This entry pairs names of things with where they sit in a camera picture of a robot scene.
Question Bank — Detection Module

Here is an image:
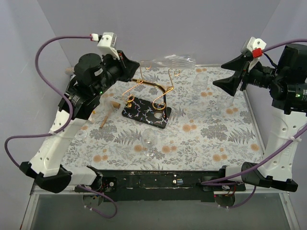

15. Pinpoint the ribbed glass tumbler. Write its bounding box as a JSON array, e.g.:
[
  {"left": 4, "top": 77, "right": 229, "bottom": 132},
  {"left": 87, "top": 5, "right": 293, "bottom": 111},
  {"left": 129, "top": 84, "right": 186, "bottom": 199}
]
[{"left": 190, "top": 96, "right": 202, "bottom": 106}]

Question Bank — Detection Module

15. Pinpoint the black base frame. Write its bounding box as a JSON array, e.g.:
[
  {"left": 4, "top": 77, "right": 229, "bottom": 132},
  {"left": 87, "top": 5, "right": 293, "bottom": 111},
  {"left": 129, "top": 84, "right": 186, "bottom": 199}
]
[{"left": 74, "top": 167, "right": 248, "bottom": 203}]

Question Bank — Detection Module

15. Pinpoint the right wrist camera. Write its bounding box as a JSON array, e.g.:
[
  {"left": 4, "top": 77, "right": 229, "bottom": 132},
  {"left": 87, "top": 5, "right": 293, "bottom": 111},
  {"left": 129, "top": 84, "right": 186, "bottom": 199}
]
[{"left": 240, "top": 37, "right": 267, "bottom": 72}]

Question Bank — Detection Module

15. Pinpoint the ribbed champagne flute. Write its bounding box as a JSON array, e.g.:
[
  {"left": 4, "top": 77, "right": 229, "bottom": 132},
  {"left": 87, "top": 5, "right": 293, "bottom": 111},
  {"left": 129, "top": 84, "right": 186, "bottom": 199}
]
[{"left": 140, "top": 54, "right": 196, "bottom": 69}]

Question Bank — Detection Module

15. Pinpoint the stemless clear glass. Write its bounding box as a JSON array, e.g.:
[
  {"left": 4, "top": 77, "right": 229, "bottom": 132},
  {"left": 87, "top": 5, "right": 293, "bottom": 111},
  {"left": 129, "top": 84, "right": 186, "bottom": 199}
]
[{"left": 211, "top": 92, "right": 234, "bottom": 120}]

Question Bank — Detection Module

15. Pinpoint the clear wine glass back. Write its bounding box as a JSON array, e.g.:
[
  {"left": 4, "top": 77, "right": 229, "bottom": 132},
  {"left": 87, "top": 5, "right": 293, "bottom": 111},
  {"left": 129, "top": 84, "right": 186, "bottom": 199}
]
[{"left": 192, "top": 72, "right": 209, "bottom": 92}]

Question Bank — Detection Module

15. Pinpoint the gold black wine glass rack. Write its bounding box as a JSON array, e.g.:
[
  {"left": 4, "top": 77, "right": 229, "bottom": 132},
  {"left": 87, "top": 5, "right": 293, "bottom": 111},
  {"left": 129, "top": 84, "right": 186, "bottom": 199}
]
[{"left": 122, "top": 67, "right": 181, "bottom": 129}]

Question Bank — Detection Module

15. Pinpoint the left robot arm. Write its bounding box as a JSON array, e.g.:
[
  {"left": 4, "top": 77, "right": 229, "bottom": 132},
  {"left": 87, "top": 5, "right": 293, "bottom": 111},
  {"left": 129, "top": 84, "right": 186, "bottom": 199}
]
[{"left": 19, "top": 50, "right": 140, "bottom": 194}]

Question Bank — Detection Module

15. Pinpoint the floral table mat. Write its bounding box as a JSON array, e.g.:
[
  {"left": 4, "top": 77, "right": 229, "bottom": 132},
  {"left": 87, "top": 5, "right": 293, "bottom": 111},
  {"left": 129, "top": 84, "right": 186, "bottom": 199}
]
[{"left": 62, "top": 66, "right": 263, "bottom": 171}]

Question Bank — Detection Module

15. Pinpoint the clear wine glass front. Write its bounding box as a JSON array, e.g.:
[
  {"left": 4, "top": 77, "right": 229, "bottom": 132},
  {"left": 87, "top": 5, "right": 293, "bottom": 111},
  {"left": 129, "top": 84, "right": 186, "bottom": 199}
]
[{"left": 141, "top": 128, "right": 157, "bottom": 157}]

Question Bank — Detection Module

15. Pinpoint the wooden mallet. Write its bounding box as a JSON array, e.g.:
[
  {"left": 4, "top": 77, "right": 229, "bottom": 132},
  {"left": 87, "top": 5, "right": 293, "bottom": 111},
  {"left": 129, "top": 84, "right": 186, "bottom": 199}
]
[{"left": 99, "top": 100, "right": 121, "bottom": 129}]

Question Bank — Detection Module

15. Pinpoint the microphone on black stand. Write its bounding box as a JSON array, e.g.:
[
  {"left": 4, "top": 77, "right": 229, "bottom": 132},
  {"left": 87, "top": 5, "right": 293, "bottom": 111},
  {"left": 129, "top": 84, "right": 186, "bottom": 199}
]
[{"left": 65, "top": 67, "right": 74, "bottom": 75}]

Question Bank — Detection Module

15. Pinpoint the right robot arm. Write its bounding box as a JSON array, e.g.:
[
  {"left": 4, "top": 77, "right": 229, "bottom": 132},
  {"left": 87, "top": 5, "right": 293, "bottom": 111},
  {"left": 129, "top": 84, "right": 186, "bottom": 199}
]
[{"left": 213, "top": 40, "right": 307, "bottom": 192}]

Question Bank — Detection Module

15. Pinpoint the clear glass left edge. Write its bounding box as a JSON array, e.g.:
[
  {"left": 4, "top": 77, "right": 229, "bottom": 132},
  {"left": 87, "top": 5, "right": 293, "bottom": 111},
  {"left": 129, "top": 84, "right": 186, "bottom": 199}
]
[{"left": 75, "top": 129, "right": 87, "bottom": 141}]

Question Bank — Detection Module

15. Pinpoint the clear wine glass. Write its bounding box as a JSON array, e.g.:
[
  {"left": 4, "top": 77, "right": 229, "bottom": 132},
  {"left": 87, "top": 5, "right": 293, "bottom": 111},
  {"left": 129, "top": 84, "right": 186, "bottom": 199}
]
[
  {"left": 141, "top": 128, "right": 157, "bottom": 157},
  {"left": 192, "top": 72, "right": 209, "bottom": 92}
]

